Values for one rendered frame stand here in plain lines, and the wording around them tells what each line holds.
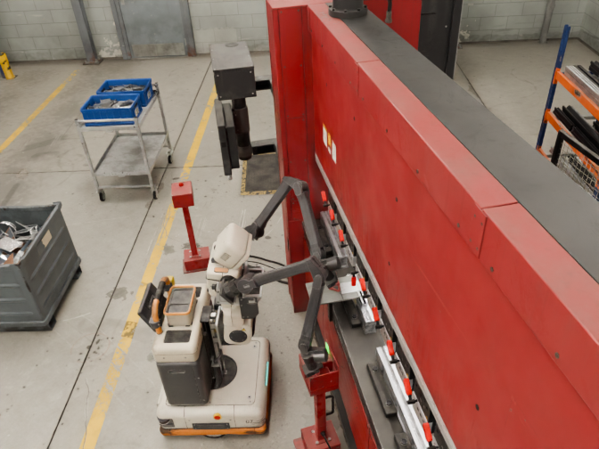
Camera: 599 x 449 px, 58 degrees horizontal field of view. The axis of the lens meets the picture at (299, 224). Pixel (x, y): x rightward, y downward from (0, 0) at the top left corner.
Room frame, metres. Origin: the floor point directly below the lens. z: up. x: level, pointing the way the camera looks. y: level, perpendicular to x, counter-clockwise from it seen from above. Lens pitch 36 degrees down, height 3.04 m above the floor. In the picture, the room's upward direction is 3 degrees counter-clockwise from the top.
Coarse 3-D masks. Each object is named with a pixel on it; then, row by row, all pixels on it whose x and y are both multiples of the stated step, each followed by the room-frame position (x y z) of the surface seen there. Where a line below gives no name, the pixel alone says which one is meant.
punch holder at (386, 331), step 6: (384, 312) 1.66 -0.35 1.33; (384, 318) 1.66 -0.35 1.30; (384, 324) 1.65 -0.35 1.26; (390, 324) 1.58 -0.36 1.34; (384, 330) 1.64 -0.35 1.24; (390, 330) 1.58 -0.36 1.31; (384, 336) 1.64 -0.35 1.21; (390, 336) 1.57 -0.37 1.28; (396, 336) 1.56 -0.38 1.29; (396, 342) 1.56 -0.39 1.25; (396, 348) 1.56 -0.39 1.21
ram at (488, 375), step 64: (320, 64) 2.82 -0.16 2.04; (320, 128) 2.86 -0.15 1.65; (384, 192) 1.75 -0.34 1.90; (384, 256) 1.71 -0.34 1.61; (448, 256) 1.20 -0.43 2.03; (448, 320) 1.14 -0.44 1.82; (512, 320) 0.87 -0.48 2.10; (448, 384) 1.08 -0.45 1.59; (512, 384) 0.81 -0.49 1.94; (512, 448) 0.75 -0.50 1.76; (576, 448) 0.59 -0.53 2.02
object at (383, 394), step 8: (368, 368) 1.71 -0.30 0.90; (376, 376) 1.66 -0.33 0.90; (376, 384) 1.61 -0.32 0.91; (384, 384) 1.61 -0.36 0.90; (376, 392) 1.58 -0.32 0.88; (384, 392) 1.56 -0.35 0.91; (384, 400) 1.52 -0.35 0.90; (392, 400) 1.52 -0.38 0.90; (384, 408) 1.48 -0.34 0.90; (392, 408) 1.47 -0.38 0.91; (392, 416) 1.45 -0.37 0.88
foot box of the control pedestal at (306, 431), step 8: (328, 424) 1.93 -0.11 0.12; (304, 432) 1.88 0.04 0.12; (296, 440) 1.90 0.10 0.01; (304, 440) 1.85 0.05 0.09; (312, 440) 1.83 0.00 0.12; (336, 440) 1.82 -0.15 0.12; (296, 448) 1.85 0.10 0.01; (304, 448) 1.84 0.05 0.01; (312, 448) 1.77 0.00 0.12; (320, 448) 1.77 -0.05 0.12; (328, 448) 1.77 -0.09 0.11; (336, 448) 1.79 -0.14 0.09
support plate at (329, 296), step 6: (348, 276) 2.28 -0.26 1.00; (342, 282) 2.23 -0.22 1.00; (324, 288) 2.20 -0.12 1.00; (336, 288) 2.19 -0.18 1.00; (324, 294) 2.15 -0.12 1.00; (330, 294) 2.14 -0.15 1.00; (336, 294) 2.14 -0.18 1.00; (342, 294) 2.14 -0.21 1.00; (348, 294) 2.14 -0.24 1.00; (354, 294) 2.13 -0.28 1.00; (324, 300) 2.10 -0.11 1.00; (330, 300) 2.09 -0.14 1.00; (336, 300) 2.09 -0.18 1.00; (342, 300) 2.10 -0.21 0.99
